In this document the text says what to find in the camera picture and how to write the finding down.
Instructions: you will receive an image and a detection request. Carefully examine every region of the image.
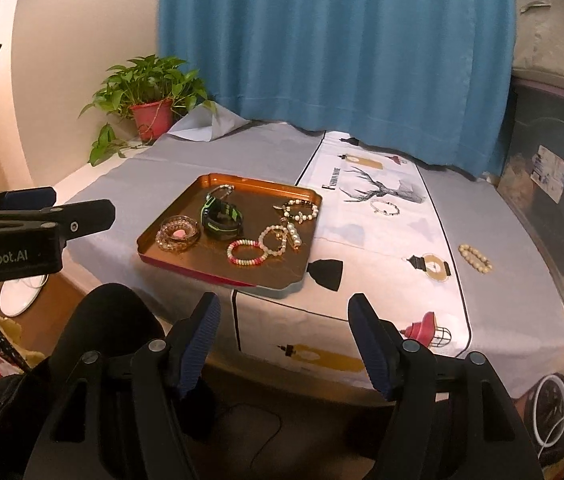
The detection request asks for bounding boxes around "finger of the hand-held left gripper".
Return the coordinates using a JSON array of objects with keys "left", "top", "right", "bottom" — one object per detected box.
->
[
  {"left": 0, "top": 186, "right": 57, "bottom": 212},
  {"left": 0, "top": 199, "right": 116, "bottom": 237}
]

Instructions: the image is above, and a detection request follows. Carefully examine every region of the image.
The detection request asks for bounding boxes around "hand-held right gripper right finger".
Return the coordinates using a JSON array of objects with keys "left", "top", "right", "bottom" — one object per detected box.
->
[{"left": 347, "top": 292, "right": 545, "bottom": 480}]

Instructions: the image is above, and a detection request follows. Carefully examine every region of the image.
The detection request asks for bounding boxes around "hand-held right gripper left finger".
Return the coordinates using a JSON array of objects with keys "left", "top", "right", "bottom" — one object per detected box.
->
[{"left": 24, "top": 291, "right": 223, "bottom": 480}]

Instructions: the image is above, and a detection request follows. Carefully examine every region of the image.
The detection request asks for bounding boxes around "pink translucent bead bracelet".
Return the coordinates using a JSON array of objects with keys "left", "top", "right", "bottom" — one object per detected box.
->
[{"left": 155, "top": 214, "right": 202, "bottom": 253}]

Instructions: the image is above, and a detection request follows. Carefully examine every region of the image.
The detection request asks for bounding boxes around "pink white bead bracelet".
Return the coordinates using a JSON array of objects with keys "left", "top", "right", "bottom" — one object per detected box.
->
[{"left": 227, "top": 238, "right": 268, "bottom": 266}]

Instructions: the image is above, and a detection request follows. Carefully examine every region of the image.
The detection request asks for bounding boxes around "green black wrist watch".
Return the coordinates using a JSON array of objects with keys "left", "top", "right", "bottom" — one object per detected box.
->
[{"left": 199, "top": 192, "right": 245, "bottom": 241}]

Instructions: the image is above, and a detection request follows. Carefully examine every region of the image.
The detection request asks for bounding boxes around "clear bead bracelet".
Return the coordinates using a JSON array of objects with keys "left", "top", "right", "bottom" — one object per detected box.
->
[{"left": 259, "top": 224, "right": 291, "bottom": 257}]

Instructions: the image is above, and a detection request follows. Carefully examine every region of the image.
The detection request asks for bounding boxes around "white pearl strand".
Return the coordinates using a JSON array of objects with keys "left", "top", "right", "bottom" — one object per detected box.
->
[{"left": 284, "top": 219, "right": 304, "bottom": 252}]

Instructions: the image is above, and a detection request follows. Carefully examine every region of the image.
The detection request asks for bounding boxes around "beige bead bracelet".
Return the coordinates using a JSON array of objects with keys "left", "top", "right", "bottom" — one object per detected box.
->
[{"left": 458, "top": 243, "right": 494, "bottom": 275}]

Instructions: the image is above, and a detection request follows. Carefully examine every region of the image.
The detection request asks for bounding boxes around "small pearl bracelet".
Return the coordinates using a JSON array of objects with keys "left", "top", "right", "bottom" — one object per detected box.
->
[{"left": 206, "top": 183, "right": 236, "bottom": 202}]

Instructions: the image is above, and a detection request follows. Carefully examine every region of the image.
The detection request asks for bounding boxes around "pearl bracelet with charms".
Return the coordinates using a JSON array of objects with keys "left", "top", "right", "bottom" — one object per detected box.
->
[{"left": 275, "top": 198, "right": 321, "bottom": 224}]

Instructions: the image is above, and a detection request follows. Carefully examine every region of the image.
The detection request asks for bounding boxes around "copper metal tray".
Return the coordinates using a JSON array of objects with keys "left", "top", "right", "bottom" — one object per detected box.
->
[{"left": 136, "top": 173, "right": 323, "bottom": 292}]

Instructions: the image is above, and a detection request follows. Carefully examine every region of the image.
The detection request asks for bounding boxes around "white round disc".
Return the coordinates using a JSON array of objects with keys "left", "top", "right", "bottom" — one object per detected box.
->
[{"left": 0, "top": 274, "right": 48, "bottom": 318}]

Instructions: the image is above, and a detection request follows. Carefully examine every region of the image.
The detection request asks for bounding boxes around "colourful patterned bag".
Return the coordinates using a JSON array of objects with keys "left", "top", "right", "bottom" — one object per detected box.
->
[{"left": 0, "top": 314, "right": 47, "bottom": 388}]

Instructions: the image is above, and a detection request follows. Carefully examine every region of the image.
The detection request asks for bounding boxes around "green potted plant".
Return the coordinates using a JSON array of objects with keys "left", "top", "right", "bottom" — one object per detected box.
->
[{"left": 79, "top": 54, "right": 219, "bottom": 167}]

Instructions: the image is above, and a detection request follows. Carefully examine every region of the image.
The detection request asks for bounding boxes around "dark plastic storage bag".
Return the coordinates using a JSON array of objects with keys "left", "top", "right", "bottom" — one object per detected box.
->
[{"left": 493, "top": 76, "right": 564, "bottom": 317}]

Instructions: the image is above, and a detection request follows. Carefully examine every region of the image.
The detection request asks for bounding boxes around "white paper label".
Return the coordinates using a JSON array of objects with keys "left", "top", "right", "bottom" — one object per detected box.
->
[{"left": 531, "top": 144, "right": 564, "bottom": 205}]

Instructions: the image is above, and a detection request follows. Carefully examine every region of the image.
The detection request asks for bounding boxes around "blue curtain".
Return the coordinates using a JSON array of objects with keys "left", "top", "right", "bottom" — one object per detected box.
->
[{"left": 158, "top": 0, "right": 519, "bottom": 174}]

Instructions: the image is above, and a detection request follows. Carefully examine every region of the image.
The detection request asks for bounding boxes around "beige fabric storage box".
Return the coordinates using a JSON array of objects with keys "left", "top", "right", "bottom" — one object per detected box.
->
[{"left": 509, "top": 0, "right": 564, "bottom": 94}]

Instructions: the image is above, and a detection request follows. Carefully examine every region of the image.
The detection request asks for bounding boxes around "black floor cable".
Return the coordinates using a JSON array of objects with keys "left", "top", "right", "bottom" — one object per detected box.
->
[{"left": 212, "top": 400, "right": 285, "bottom": 453}]

